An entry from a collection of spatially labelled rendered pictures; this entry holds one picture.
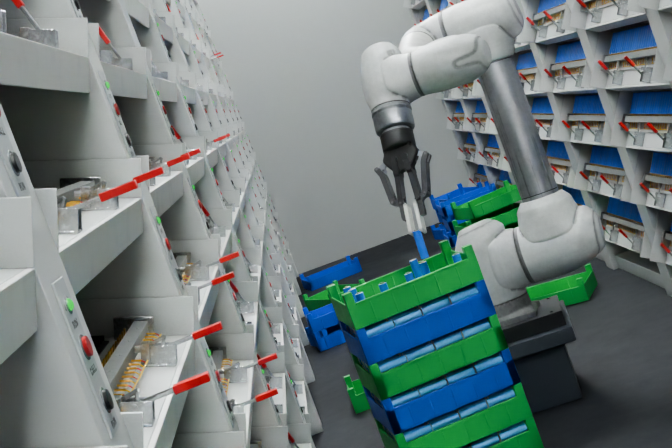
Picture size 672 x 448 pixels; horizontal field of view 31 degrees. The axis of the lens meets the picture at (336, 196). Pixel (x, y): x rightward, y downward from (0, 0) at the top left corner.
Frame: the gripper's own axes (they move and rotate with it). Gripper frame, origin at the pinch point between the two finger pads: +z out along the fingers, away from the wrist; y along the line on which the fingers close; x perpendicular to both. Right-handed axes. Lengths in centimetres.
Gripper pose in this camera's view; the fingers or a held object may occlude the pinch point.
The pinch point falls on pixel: (414, 218)
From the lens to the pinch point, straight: 263.1
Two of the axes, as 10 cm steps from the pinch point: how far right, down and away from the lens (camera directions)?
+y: -8.9, 2.9, 3.5
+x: -4.2, -2.2, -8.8
